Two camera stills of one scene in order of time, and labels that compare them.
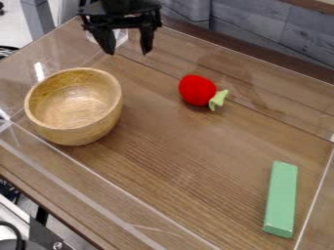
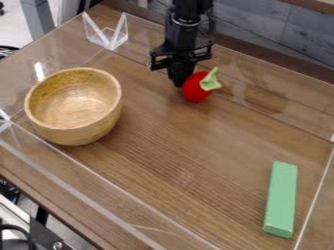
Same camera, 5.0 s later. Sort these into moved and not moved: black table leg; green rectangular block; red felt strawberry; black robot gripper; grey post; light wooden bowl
Moved: red felt strawberry; black robot gripper
Not moved: green rectangular block; grey post; black table leg; light wooden bowl
